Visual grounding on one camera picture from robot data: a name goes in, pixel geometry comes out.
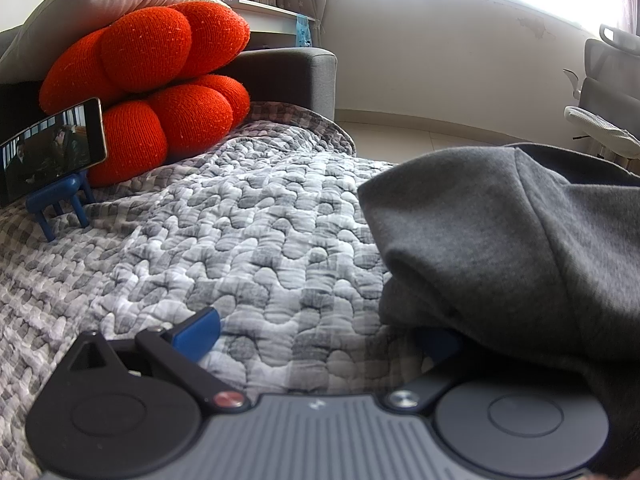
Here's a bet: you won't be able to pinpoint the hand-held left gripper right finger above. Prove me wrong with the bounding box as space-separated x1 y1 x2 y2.
384 328 464 412

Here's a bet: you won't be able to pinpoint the grey t-shirt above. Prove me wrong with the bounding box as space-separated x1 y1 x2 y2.
357 142 640 480

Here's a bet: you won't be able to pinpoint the grey sofa armrest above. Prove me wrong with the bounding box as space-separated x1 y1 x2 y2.
0 27 338 126

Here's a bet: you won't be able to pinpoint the white desk with shelves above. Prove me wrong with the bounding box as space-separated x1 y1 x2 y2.
170 0 318 51

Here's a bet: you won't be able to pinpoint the white printed pillow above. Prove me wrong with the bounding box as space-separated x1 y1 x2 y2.
0 0 231 86

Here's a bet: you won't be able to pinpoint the grey white office chair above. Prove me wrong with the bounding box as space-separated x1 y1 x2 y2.
562 24 640 161

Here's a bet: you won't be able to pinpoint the smartphone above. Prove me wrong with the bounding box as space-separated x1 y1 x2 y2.
0 97 109 206

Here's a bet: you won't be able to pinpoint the blue phone stand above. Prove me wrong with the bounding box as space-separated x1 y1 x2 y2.
26 172 96 244

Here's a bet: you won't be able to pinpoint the blue hanging bag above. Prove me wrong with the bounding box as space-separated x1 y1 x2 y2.
295 14 314 47

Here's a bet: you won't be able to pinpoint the grey checked quilted blanket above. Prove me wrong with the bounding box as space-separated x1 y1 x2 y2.
0 101 401 480

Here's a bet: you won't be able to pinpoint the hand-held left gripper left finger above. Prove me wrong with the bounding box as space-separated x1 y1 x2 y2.
69 306 249 412

